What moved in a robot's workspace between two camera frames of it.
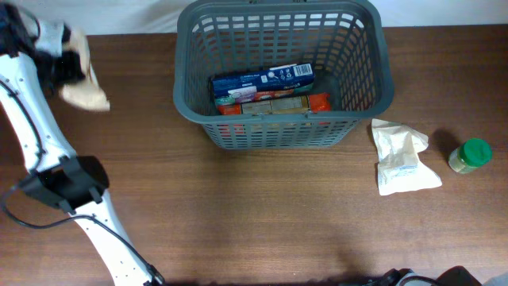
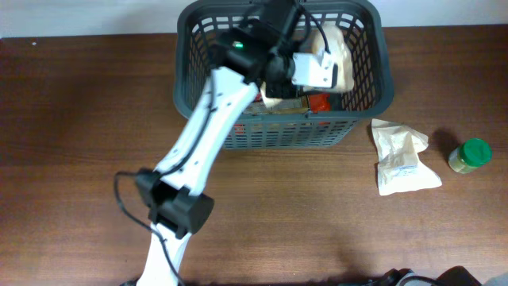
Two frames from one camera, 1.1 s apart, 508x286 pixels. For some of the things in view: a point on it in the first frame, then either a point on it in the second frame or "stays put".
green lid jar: [470, 156] stays put
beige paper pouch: [86, 91] → [326, 39]
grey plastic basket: [347, 41] stays put
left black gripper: [73, 73] → [276, 90]
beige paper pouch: [400, 169] stays put
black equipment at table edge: [456, 276] stays put
